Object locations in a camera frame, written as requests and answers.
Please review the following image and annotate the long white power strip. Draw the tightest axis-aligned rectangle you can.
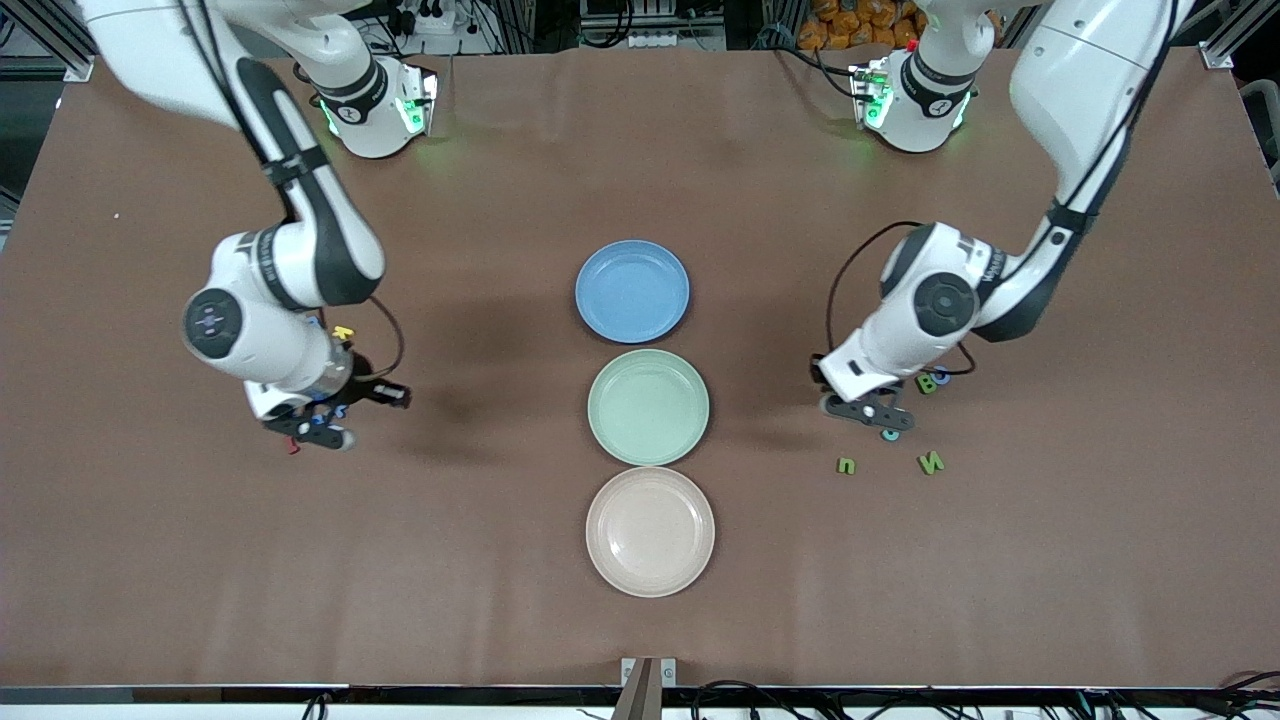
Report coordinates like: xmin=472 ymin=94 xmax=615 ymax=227
xmin=628 ymin=28 xmax=728 ymax=51

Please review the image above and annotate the blue plate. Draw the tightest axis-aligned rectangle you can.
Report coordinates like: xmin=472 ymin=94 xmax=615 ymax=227
xmin=575 ymin=240 xmax=691 ymax=344

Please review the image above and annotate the bag of orange packets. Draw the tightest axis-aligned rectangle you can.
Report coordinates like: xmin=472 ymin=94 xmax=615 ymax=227
xmin=797 ymin=0 xmax=926 ymax=51

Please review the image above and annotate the green plate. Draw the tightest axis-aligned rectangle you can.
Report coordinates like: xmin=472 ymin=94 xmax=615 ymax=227
xmin=587 ymin=348 xmax=711 ymax=467

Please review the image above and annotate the metal clamp bracket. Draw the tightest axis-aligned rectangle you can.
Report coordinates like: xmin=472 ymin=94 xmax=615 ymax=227
xmin=612 ymin=656 xmax=679 ymax=720

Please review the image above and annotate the beige plate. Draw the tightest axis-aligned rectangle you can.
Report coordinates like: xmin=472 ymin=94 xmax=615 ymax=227
xmin=585 ymin=466 xmax=716 ymax=599

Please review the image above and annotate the aluminium frame post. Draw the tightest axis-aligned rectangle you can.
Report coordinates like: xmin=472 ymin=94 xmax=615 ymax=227
xmin=1200 ymin=0 xmax=1280 ymax=71
xmin=10 ymin=0 xmax=96 ymax=83

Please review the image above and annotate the grey curved frame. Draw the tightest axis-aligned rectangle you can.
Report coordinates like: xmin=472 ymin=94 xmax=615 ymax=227
xmin=1238 ymin=78 xmax=1280 ymax=189

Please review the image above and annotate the brown table cover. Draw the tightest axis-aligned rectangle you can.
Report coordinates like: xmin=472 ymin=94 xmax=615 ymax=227
xmin=0 ymin=45 xmax=1280 ymax=691

